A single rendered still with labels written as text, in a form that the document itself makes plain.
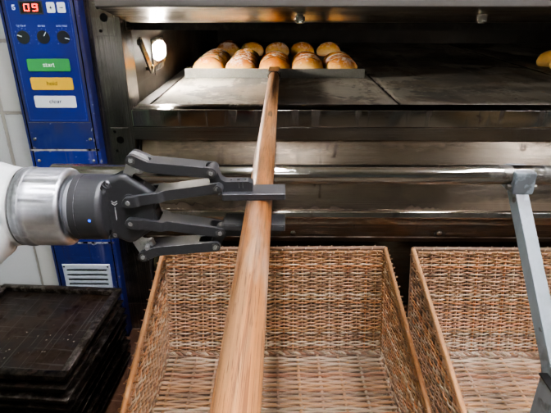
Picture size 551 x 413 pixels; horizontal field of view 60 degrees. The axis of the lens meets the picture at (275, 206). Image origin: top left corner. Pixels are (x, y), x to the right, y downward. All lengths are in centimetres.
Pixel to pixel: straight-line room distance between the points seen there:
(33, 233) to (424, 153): 87
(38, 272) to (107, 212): 84
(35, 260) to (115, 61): 56
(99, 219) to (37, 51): 65
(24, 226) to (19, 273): 84
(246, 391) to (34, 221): 34
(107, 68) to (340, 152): 55
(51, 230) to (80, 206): 4
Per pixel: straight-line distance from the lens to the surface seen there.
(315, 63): 153
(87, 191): 55
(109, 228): 57
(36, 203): 56
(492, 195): 124
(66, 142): 117
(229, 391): 30
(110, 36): 112
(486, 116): 118
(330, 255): 118
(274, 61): 153
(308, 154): 113
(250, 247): 43
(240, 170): 73
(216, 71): 152
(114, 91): 113
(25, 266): 140
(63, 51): 112
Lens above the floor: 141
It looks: 24 degrees down
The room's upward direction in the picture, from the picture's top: straight up
